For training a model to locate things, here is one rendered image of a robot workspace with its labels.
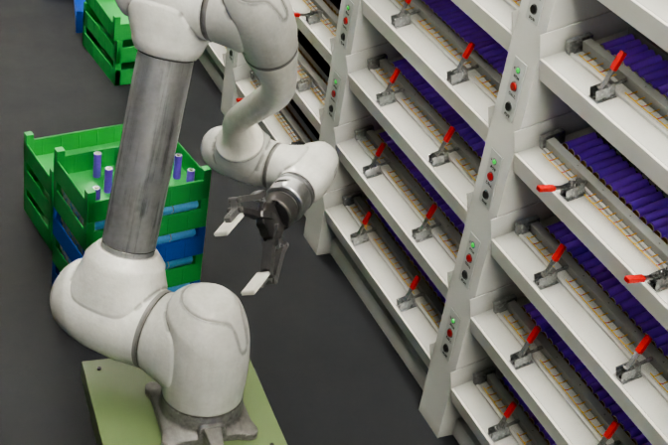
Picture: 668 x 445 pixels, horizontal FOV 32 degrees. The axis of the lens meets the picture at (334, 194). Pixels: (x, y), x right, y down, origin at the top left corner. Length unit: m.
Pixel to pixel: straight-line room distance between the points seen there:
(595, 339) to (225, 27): 0.85
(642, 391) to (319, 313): 1.10
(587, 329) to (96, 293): 0.89
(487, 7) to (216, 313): 0.79
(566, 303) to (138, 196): 0.81
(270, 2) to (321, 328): 1.17
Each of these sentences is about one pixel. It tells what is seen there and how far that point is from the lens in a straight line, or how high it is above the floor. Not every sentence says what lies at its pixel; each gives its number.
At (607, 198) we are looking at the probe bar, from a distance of 2.09.
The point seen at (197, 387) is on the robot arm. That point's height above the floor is 0.38.
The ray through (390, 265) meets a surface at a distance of 2.85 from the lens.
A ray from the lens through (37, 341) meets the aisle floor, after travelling 2.79.
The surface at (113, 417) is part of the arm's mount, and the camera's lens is 2.25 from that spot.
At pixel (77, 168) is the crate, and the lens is 2.77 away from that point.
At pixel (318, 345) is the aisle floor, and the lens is 2.84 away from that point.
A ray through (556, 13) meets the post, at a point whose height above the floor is 1.04.
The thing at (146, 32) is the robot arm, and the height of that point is 0.94.
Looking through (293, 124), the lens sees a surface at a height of 0.19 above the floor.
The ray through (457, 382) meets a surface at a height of 0.17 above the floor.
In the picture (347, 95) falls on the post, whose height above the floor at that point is 0.49.
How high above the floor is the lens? 1.82
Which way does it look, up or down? 33 degrees down
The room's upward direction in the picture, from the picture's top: 10 degrees clockwise
